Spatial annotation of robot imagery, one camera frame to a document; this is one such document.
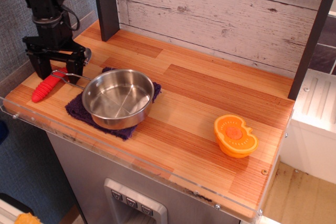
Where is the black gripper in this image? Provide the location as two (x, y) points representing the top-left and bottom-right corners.
(23, 15), (89, 84)

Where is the red handled metal spoon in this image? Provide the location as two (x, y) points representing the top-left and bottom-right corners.
(31, 47), (92, 103)

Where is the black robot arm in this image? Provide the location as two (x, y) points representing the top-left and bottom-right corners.
(23, 0), (91, 84)

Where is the orange slice toy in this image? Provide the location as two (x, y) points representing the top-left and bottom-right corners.
(214, 114), (259, 158)

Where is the purple cloth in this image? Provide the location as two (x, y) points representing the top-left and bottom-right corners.
(65, 67), (162, 141)

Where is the stainless steel saucepan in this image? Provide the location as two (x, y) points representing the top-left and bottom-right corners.
(50, 69), (155, 130)

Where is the clear acrylic edge guard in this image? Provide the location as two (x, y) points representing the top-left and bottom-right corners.
(1, 98), (264, 223)

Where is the grey toy kitchen cabinet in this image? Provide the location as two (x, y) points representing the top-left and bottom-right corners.
(46, 131), (242, 224)

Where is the silver dispenser panel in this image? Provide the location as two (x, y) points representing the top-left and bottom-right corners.
(104, 178), (168, 223)

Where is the orange object bottom left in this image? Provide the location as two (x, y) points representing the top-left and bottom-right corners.
(14, 213), (41, 224)

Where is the white toy sink unit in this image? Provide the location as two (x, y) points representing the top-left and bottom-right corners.
(280, 69), (335, 183)

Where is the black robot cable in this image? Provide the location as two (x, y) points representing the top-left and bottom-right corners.
(61, 5), (80, 32)

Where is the dark grey left post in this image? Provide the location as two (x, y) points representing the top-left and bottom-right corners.
(96, 0), (120, 41)

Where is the dark grey post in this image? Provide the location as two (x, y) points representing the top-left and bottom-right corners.
(288, 0), (333, 100)
(96, 0), (120, 41)

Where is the dark grey right post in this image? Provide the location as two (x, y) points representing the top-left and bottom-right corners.
(288, 0), (333, 100)

